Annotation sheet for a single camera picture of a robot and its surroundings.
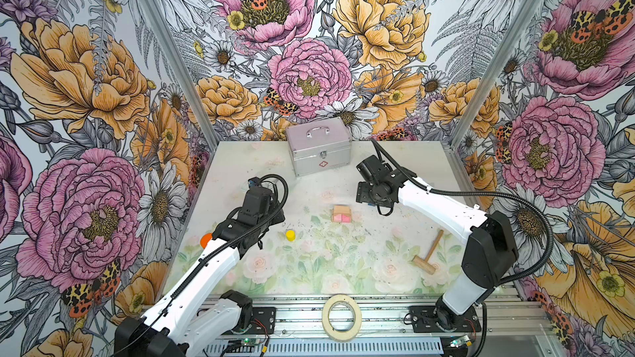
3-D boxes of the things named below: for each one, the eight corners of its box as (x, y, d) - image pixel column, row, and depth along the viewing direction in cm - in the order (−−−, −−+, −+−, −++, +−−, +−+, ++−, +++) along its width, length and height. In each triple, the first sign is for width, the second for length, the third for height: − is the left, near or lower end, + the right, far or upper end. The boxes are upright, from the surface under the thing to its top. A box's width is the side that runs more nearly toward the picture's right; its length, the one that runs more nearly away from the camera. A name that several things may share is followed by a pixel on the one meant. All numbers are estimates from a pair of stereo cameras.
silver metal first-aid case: (297, 180, 110) (293, 153, 97) (289, 146, 124) (285, 119, 111) (350, 169, 115) (353, 142, 102) (336, 138, 128) (338, 110, 115)
